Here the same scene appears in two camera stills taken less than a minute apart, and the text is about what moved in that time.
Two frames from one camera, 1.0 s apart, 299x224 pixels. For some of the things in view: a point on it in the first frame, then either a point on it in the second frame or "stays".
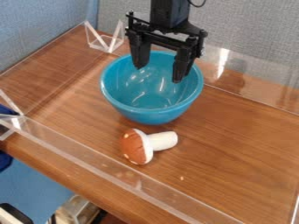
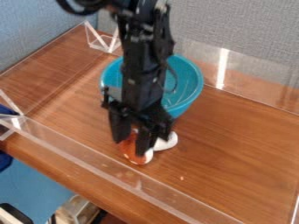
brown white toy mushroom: x=139 y=144 stays
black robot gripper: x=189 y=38 to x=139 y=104
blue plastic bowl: x=145 y=94 stays
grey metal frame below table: x=78 y=211 stays
